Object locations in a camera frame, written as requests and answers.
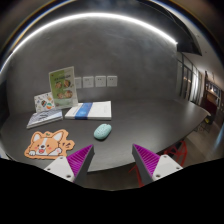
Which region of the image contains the white book with blue stripe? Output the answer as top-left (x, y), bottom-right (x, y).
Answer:
top-left (65, 101), bottom-right (112, 120)

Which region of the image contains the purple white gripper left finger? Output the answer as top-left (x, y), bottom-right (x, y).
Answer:
top-left (45, 145), bottom-right (95, 183)

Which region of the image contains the grey patterned book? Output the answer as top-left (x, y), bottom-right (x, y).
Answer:
top-left (27, 110), bottom-right (63, 129)

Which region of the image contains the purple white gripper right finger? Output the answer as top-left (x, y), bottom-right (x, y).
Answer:
top-left (132, 144), bottom-right (182, 185)

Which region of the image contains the white wall socket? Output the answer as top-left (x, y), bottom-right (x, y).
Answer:
top-left (107, 76), bottom-right (118, 87)
top-left (75, 77), bottom-right (82, 89)
top-left (95, 76), bottom-right (106, 87)
top-left (83, 76), bottom-right (94, 88)

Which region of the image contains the curved led light strip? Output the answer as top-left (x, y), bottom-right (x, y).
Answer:
top-left (0, 12), bottom-right (178, 75)

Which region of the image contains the mint green computer mouse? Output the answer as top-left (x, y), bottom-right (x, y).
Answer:
top-left (94, 124), bottom-right (112, 140)

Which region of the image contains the small white sticker card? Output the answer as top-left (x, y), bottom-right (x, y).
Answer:
top-left (34, 92), bottom-right (55, 113)

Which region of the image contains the green illustrated standing leaflet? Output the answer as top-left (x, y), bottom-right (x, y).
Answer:
top-left (49, 67), bottom-right (78, 109)

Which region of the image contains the orange corgi mouse pad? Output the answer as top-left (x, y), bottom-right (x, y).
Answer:
top-left (24, 129), bottom-right (75, 159)

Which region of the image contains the glass window partition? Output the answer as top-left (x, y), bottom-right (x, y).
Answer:
top-left (176, 52), bottom-right (202, 105)

